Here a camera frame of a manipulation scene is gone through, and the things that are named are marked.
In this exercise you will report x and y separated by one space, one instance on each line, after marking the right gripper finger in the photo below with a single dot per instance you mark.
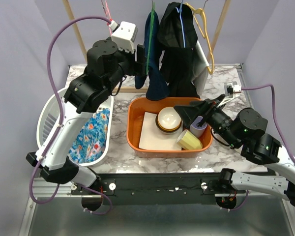
208 102
189 113

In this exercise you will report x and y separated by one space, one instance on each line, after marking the black garment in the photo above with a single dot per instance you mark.
177 60

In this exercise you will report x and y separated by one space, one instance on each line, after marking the grey white garment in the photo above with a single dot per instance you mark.
200 68

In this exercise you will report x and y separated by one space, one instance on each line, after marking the floral blue skirt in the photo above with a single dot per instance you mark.
90 143

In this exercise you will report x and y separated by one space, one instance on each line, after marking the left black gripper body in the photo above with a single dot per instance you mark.
127 63

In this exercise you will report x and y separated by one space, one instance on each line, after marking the yellow hanger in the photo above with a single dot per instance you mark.
203 31

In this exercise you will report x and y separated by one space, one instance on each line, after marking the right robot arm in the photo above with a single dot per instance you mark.
248 133

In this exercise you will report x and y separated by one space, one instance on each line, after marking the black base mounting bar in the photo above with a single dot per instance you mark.
163 189

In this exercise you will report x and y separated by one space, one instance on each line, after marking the orange plastic tub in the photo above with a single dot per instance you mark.
136 112

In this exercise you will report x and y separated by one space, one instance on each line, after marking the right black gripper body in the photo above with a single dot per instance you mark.
218 119

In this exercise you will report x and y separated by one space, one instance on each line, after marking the green hanger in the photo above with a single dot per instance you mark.
150 35

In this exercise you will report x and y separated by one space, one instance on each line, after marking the light blue hanger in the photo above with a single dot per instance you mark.
179 11

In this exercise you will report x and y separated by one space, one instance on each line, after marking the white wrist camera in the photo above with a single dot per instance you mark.
124 35
232 91

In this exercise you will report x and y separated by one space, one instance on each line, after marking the white laundry basket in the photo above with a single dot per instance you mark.
50 114

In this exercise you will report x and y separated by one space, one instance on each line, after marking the wooden clothes rack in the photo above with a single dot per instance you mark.
70 15

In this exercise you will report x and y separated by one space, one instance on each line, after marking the yellow cup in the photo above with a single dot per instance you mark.
188 141

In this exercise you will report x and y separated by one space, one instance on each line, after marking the white bowl with dark rim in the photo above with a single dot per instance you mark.
168 120

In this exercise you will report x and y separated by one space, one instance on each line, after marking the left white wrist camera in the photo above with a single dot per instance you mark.
124 35

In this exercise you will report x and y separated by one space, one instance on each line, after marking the white square plate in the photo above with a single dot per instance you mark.
152 138

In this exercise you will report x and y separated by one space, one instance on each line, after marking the pink wire hanger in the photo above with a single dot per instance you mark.
106 9

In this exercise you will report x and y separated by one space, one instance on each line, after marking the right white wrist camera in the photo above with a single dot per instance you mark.
232 91

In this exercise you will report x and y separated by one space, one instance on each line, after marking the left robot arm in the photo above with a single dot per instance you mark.
106 67

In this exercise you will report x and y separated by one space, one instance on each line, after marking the lavender cup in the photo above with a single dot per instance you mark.
197 130

